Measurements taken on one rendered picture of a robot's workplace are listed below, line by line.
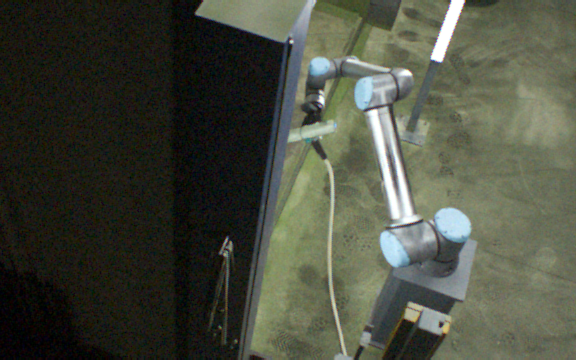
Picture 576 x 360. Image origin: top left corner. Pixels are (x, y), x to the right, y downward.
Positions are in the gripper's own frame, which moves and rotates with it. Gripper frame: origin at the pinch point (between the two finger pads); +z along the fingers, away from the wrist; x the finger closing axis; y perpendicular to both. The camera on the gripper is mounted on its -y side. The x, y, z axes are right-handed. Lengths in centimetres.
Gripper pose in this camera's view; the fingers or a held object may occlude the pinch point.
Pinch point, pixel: (311, 137)
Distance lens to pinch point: 326.3
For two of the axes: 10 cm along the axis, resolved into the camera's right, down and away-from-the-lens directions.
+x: -9.2, 2.1, 3.3
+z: -0.5, 7.7, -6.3
